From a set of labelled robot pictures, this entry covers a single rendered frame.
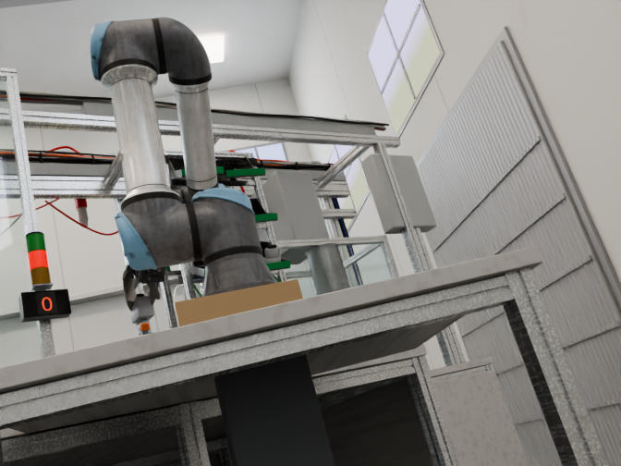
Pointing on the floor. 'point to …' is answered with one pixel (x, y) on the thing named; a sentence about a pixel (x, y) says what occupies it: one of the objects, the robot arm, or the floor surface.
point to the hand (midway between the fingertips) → (140, 303)
